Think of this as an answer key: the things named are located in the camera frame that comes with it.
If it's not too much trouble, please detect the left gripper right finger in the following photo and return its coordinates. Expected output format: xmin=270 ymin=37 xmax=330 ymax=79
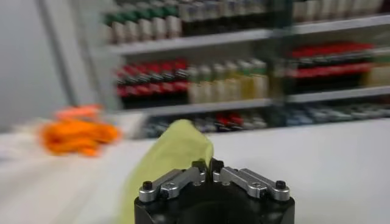
xmin=209 ymin=157 xmax=291 ymax=203

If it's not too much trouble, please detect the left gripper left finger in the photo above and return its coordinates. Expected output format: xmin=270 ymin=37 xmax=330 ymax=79
xmin=138 ymin=159 xmax=208 ymax=204

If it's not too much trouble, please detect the light green t-shirt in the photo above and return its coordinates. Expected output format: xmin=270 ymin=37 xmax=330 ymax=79
xmin=117 ymin=119 xmax=215 ymax=224

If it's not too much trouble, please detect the small red-capped dark bottle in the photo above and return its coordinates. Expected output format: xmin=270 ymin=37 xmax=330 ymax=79
xmin=230 ymin=112 xmax=244 ymax=128
xmin=216 ymin=112 xmax=232 ymax=130

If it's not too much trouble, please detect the yellow tea bottle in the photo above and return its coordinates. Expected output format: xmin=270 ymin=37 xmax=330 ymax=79
xmin=211 ymin=63 xmax=226 ymax=103
xmin=188 ymin=67 xmax=201 ymax=104
xmin=199 ymin=65 xmax=213 ymax=103
xmin=238 ymin=60 xmax=254 ymax=100
xmin=252 ymin=59 xmax=269 ymax=100
xmin=225 ymin=61 xmax=240 ymax=102

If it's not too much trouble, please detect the red-capped cola bottle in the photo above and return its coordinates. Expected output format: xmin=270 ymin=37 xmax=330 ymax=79
xmin=174 ymin=60 xmax=189 ymax=100
xmin=128 ymin=65 xmax=141 ymax=103
xmin=163 ymin=60 xmax=176 ymax=100
xmin=151 ymin=62 xmax=165 ymax=101
xmin=117 ymin=68 xmax=130 ymax=103
xmin=140 ymin=63 xmax=153 ymax=102

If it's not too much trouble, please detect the crumpled orange cloth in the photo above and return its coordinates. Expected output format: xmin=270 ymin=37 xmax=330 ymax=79
xmin=38 ymin=117 xmax=122 ymax=158

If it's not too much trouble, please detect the orange and white box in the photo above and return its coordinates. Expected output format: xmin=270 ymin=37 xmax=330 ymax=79
xmin=53 ymin=103 xmax=104 ymax=122

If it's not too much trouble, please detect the white glass-sided shelf unit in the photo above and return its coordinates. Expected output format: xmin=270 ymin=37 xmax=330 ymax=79
xmin=274 ymin=0 xmax=390 ymax=128
xmin=39 ymin=0 xmax=286 ymax=141

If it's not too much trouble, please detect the green-capped dark tea bottle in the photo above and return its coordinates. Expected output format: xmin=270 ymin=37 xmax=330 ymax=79
xmin=152 ymin=7 xmax=167 ymax=40
xmin=166 ymin=5 xmax=183 ymax=39
xmin=138 ymin=9 xmax=153 ymax=42
xmin=125 ymin=12 xmax=140 ymax=43

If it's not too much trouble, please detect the black shelf upright post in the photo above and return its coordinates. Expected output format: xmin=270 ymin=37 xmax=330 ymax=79
xmin=264 ymin=0 xmax=295 ymax=125

